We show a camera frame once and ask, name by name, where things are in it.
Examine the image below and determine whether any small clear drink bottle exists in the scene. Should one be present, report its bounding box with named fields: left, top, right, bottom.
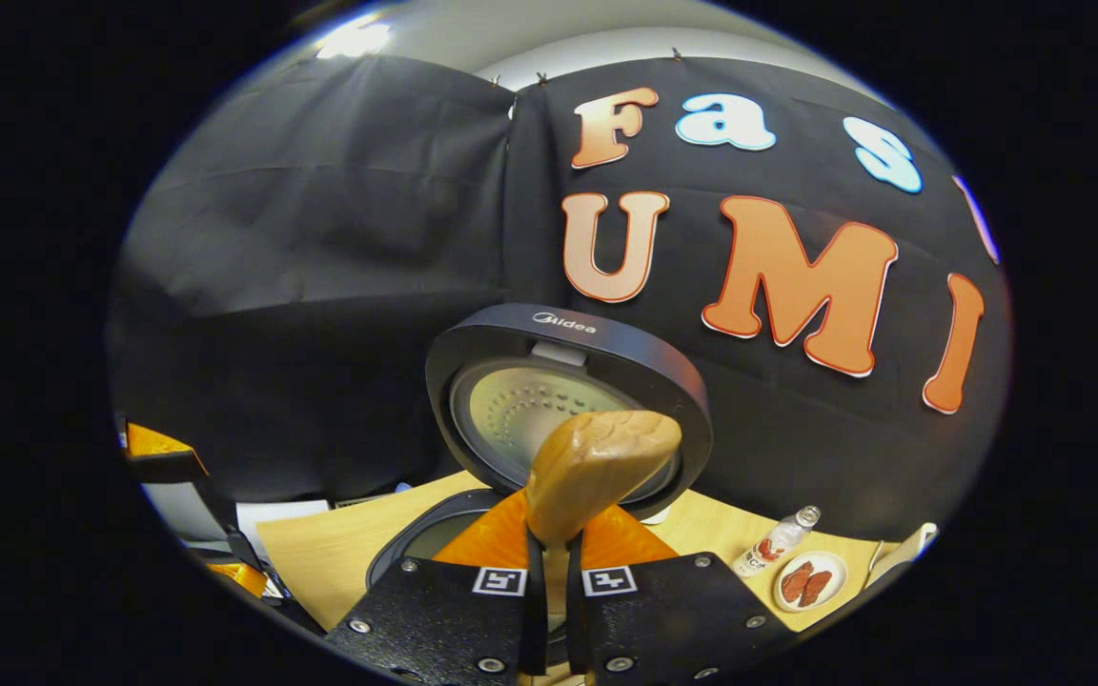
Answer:
left=733, top=506, right=822, bottom=578

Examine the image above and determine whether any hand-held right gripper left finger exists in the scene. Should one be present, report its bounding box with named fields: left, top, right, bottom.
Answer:
left=325, top=488, right=550, bottom=683

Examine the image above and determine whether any row of black cloth clips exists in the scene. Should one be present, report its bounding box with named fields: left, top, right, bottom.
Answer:
left=489, top=47, right=684, bottom=89

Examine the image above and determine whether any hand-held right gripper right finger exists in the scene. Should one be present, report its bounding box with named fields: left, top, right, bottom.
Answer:
left=564, top=505, right=798, bottom=683

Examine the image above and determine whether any wooden spoon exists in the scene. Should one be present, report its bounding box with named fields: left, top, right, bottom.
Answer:
left=523, top=410, right=683, bottom=632

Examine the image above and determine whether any white toaster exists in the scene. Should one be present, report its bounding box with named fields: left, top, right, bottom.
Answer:
left=864, top=522, right=939, bottom=588

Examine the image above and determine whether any white round plate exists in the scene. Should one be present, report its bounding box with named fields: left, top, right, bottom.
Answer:
left=773, top=551, right=848, bottom=613

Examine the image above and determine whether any black rice cooker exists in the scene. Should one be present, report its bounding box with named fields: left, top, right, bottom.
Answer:
left=366, top=303, right=714, bottom=592

